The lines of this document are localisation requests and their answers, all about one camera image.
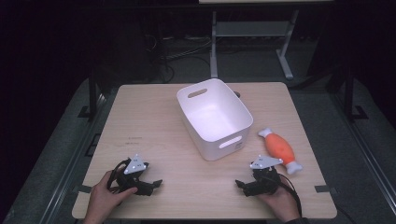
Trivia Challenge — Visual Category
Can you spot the grey metal desk frame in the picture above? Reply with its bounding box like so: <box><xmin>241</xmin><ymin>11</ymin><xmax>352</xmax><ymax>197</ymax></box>
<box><xmin>208</xmin><ymin>8</ymin><xmax>301</xmax><ymax>81</ymax></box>

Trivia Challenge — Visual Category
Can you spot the aluminium floor rail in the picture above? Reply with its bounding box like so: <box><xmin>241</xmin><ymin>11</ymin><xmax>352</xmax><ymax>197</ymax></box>
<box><xmin>38</xmin><ymin>92</ymin><xmax>120</xmax><ymax>224</ymax></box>
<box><xmin>330</xmin><ymin>92</ymin><xmax>396</xmax><ymax>217</ymax></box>

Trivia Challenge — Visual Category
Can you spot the grey tape strip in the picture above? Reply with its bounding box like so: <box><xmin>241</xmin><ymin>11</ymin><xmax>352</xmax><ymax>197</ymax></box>
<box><xmin>314</xmin><ymin>184</ymin><xmax>338</xmax><ymax>194</ymax></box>
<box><xmin>72</xmin><ymin>184</ymin><xmax>93</xmax><ymax>194</ymax></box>

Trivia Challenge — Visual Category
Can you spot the person's left hand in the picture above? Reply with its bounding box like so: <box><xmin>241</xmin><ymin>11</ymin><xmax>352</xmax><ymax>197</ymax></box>
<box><xmin>88</xmin><ymin>170</ymin><xmax>139</xmax><ymax>218</ymax></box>

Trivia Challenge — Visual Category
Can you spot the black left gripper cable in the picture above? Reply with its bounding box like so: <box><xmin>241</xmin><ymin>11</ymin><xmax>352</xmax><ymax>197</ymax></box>
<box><xmin>106</xmin><ymin>158</ymin><xmax>132</xmax><ymax>192</ymax></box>

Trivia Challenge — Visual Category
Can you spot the orange bone-shaped toy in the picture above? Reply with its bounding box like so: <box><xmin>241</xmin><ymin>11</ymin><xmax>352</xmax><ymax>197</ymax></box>
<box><xmin>257</xmin><ymin>127</ymin><xmax>304</xmax><ymax>175</ymax></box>

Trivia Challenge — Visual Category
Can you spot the person's right hand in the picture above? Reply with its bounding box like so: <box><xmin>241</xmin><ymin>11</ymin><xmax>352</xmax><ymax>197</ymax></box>
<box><xmin>257</xmin><ymin>184</ymin><xmax>302</xmax><ymax>224</ymax></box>

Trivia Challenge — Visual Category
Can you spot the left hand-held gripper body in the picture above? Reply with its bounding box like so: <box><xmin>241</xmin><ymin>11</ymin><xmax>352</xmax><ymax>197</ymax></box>
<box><xmin>113</xmin><ymin>153</ymin><xmax>149</xmax><ymax>194</ymax></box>

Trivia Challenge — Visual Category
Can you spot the bundle of floor cables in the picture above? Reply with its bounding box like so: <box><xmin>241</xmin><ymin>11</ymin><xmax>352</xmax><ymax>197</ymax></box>
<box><xmin>145</xmin><ymin>33</ymin><xmax>213</xmax><ymax>84</ymax></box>

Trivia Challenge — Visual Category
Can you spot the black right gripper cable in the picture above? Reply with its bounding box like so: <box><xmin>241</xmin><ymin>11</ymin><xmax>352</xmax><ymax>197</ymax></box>
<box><xmin>274</xmin><ymin>173</ymin><xmax>304</xmax><ymax>218</ymax></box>

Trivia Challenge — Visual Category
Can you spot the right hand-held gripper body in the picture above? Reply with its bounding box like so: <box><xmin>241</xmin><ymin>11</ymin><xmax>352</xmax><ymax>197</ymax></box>
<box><xmin>247</xmin><ymin>154</ymin><xmax>285</xmax><ymax>197</ymax></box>

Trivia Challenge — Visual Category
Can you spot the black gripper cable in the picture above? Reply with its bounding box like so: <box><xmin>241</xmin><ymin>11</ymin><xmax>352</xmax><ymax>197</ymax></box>
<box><xmin>106</xmin><ymin>158</ymin><xmax>132</xmax><ymax>192</ymax></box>
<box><xmin>274</xmin><ymin>173</ymin><xmax>304</xmax><ymax>218</ymax></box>

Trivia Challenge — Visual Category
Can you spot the white plastic basket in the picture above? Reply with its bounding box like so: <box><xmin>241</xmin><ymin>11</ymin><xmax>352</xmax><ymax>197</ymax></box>
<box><xmin>176</xmin><ymin>77</ymin><xmax>255</xmax><ymax>162</ymax></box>

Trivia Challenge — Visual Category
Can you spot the black metal stand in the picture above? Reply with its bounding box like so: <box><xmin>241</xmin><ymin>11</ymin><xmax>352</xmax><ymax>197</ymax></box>
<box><xmin>78</xmin><ymin>66</ymin><xmax>106</xmax><ymax>119</ymax></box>
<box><xmin>342</xmin><ymin>69</ymin><xmax>370</xmax><ymax>123</ymax></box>

